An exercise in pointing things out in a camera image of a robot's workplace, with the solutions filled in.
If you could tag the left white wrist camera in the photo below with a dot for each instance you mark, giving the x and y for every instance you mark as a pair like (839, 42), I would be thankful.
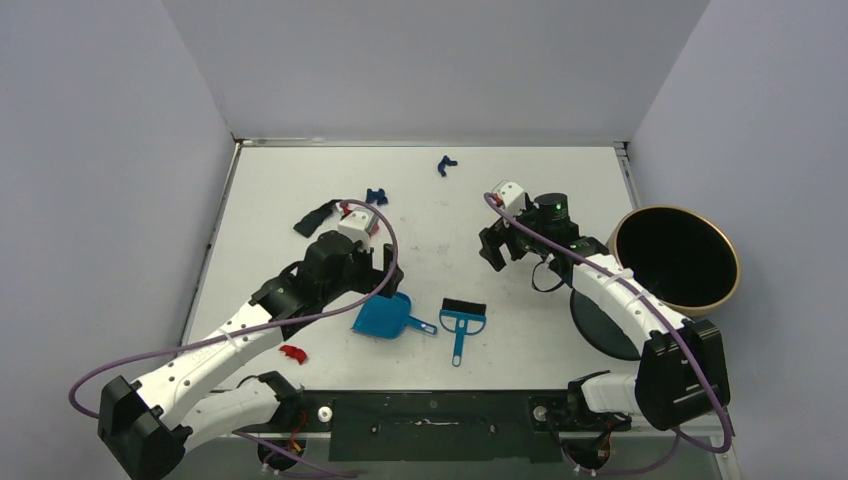
(359, 226)

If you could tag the black gold-rimmed waste bin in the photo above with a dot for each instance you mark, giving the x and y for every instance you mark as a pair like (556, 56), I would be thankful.
(681, 257)

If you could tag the black paper scrap strip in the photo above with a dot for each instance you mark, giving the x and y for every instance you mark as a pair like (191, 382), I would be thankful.
(308, 224)

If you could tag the far dark blue scrap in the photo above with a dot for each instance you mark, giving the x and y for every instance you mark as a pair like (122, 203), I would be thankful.
(444, 164)

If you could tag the red paper scrap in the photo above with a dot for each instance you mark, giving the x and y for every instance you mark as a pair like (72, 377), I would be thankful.
(294, 353)

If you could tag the dark blue paper scrap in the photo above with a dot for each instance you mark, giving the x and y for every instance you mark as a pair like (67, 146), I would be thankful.
(376, 196)

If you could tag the blue plastic dustpan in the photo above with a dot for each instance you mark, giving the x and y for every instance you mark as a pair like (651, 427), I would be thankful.
(387, 318)

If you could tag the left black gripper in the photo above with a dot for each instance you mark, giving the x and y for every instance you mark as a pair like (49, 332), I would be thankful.
(373, 277)

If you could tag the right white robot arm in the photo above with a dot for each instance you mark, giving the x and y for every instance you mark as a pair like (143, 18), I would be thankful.
(681, 372)

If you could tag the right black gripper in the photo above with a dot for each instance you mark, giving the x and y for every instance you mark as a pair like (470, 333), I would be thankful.
(499, 243)

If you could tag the blue hand brush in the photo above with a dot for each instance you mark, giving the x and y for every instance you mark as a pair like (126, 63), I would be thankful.
(462, 319)

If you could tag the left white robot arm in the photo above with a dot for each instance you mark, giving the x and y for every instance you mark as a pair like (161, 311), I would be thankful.
(149, 424)

